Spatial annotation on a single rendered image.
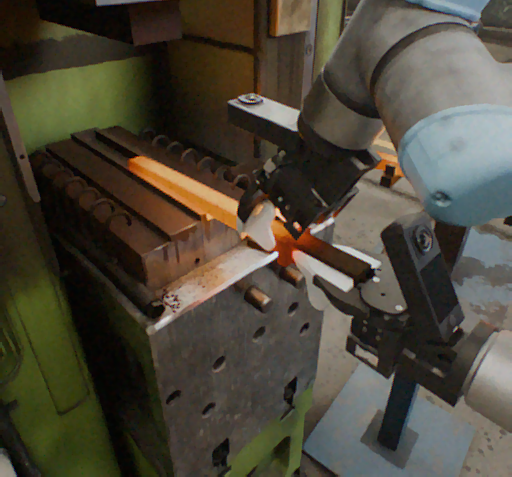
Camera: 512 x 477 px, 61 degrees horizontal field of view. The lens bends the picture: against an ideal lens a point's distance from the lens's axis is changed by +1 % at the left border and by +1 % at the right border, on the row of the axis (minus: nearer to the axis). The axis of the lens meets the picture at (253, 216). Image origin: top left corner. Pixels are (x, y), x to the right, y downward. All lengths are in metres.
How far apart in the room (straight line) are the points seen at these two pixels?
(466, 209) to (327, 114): 0.15
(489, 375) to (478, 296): 0.60
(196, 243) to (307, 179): 0.24
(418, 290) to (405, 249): 0.04
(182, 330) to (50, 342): 0.25
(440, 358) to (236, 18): 0.63
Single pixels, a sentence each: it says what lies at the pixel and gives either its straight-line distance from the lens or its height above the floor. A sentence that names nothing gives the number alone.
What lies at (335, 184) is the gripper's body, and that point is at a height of 1.13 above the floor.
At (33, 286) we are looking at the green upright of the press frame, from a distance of 0.71.
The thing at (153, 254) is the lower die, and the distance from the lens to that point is 0.58.
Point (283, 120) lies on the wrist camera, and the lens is 0.44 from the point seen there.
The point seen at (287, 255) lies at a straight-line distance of 0.50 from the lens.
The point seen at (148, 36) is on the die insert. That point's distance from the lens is 0.61.
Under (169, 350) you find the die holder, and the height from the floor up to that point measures 0.86.
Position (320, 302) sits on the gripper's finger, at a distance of 0.50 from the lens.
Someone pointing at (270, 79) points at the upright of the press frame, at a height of 1.11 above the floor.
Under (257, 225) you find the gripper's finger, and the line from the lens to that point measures 0.50.
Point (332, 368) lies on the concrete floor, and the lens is 1.70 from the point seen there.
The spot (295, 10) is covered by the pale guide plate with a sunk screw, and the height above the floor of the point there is 1.22.
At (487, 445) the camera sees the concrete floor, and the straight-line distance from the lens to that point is 1.68.
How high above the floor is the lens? 1.32
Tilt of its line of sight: 32 degrees down
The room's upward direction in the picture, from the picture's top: straight up
